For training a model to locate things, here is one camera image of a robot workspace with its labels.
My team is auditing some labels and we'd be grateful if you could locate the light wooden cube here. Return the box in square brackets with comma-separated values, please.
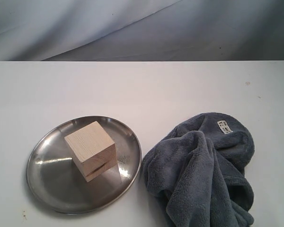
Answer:
[64, 121, 117, 182]

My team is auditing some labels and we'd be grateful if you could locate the grey fleece towel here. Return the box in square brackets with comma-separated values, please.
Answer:
[142, 112, 255, 227]

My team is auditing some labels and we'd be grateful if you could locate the round stainless steel plate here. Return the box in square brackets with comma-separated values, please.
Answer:
[26, 116, 142, 214]

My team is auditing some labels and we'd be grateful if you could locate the white backdrop cloth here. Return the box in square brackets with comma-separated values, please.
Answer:
[0, 0, 284, 61]

